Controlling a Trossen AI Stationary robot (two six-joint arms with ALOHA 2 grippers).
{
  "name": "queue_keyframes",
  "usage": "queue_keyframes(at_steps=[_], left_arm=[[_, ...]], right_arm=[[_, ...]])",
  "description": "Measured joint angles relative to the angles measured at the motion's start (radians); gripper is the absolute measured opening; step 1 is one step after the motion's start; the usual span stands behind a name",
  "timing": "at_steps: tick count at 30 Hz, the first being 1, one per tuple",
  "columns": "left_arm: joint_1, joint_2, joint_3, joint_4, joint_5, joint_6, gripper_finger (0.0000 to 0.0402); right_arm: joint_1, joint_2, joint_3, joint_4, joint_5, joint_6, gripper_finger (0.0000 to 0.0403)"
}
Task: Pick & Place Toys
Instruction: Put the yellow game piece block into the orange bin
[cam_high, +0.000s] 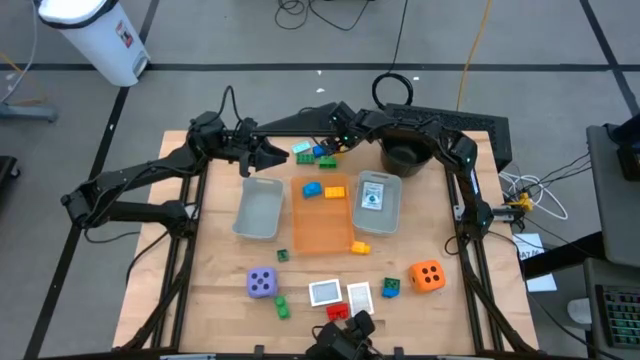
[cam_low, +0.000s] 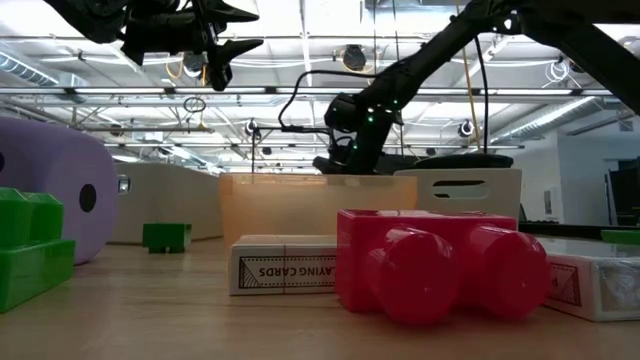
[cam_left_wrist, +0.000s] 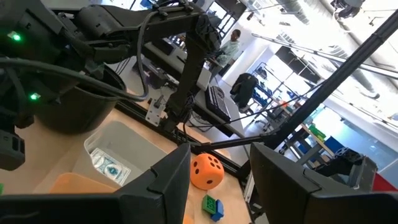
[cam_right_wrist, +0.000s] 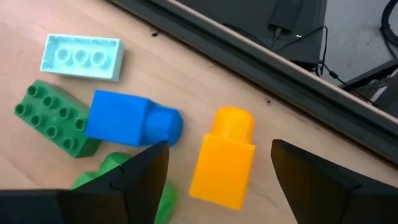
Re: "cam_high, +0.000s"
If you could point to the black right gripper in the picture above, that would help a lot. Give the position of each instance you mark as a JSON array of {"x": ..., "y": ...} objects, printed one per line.
[{"x": 350, "y": 122}]

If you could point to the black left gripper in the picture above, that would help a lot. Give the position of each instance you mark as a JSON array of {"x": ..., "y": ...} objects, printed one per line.
[{"x": 240, "y": 147}]

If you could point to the yellow toy block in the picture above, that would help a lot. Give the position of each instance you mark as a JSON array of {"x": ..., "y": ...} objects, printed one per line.
[
  {"x": 342, "y": 148},
  {"x": 359, "y": 247}
]

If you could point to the blue toy block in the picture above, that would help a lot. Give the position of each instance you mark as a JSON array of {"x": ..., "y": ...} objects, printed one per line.
[
  {"x": 389, "y": 294},
  {"x": 312, "y": 189},
  {"x": 318, "y": 151}
]

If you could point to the dark green toy brick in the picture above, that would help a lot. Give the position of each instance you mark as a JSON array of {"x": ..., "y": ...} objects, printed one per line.
[{"x": 305, "y": 159}]

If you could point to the teal framed card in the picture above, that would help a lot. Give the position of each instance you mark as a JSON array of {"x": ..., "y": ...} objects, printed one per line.
[{"x": 373, "y": 196}]

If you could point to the orange translucent plastic bin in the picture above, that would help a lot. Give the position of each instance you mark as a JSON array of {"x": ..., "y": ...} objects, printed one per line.
[{"x": 322, "y": 225}]

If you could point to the purple foam die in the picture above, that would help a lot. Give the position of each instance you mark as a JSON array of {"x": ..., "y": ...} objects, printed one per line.
[{"x": 262, "y": 283}]

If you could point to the dark green studded block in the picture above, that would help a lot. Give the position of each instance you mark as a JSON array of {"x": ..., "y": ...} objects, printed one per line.
[{"x": 392, "y": 283}]

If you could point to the orange foam die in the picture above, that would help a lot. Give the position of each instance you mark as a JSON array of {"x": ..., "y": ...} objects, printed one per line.
[{"x": 426, "y": 276}]

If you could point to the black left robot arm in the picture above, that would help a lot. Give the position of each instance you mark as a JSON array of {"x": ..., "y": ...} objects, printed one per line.
[{"x": 140, "y": 170}]

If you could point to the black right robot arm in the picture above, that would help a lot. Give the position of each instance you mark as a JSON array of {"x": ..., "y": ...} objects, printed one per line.
[{"x": 475, "y": 190}]

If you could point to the grey plastic bin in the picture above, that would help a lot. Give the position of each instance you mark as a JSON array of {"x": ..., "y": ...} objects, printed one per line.
[
  {"x": 376, "y": 222},
  {"x": 257, "y": 210}
]

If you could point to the black bucket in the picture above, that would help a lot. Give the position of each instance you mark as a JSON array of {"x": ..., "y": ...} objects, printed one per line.
[{"x": 406, "y": 160}]

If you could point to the small dark green block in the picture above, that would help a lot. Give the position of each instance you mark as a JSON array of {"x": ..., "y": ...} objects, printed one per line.
[{"x": 282, "y": 255}]

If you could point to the black perforated case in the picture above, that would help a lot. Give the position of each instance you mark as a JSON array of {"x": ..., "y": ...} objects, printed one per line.
[{"x": 480, "y": 125}]

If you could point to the light green toy block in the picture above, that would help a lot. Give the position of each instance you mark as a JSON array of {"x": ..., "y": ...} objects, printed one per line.
[{"x": 282, "y": 307}]

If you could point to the red toy block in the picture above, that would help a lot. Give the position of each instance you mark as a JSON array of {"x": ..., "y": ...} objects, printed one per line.
[{"x": 337, "y": 312}]

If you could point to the white trash bin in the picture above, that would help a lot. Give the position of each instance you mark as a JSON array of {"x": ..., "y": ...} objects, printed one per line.
[{"x": 100, "y": 45}]

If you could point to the white paper sheet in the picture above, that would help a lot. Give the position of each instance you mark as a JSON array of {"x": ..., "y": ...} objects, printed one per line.
[
  {"x": 527, "y": 242},
  {"x": 542, "y": 283}
]

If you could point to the grey stand foot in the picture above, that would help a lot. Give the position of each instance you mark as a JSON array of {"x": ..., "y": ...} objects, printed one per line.
[{"x": 30, "y": 112}]

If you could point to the black desk leg bar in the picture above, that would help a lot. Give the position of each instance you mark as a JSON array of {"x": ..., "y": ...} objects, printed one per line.
[{"x": 560, "y": 257}]

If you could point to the black floor equipment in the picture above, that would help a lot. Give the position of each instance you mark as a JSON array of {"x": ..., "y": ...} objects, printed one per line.
[{"x": 6, "y": 172}]

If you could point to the grey desk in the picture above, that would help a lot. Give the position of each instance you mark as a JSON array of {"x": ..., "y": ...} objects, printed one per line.
[
  {"x": 615, "y": 220},
  {"x": 592, "y": 272}
]

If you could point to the black desk equipment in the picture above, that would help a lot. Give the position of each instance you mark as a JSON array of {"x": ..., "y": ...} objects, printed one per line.
[{"x": 630, "y": 155}]

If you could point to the white computer mouse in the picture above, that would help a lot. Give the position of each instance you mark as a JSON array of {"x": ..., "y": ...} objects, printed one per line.
[{"x": 580, "y": 311}]

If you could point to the backlit keyboard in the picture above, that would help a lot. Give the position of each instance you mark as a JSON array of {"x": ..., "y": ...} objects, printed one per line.
[{"x": 620, "y": 315}]

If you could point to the silver metal bracket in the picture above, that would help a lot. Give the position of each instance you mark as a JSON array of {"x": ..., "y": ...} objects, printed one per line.
[{"x": 502, "y": 212}]

